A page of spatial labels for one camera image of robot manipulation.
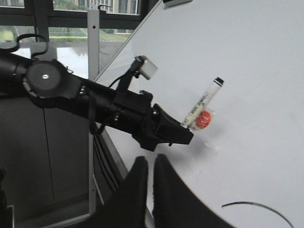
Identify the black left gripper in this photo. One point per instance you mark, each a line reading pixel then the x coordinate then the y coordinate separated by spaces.
pixel 132 113

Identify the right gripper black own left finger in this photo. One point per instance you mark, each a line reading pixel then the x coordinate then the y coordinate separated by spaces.
pixel 126 208

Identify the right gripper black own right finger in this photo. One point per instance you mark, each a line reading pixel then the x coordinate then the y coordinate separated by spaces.
pixel 175 205

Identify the white whiteboard marker black tip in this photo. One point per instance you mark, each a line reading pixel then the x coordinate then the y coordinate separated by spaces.
pixel 202 104

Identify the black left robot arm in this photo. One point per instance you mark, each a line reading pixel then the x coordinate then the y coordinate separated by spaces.
pixel 48 84

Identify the white whiteboard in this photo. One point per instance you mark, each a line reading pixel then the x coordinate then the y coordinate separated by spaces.
pixel 248 164

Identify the red round magnet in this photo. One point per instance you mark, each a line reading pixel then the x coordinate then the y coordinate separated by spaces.
pixel 203 120

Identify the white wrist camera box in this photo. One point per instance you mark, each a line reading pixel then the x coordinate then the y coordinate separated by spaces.
pixel 146 67

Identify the grey whiteboard stand frame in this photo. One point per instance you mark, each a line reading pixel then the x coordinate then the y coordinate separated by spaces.
pixel 93 35

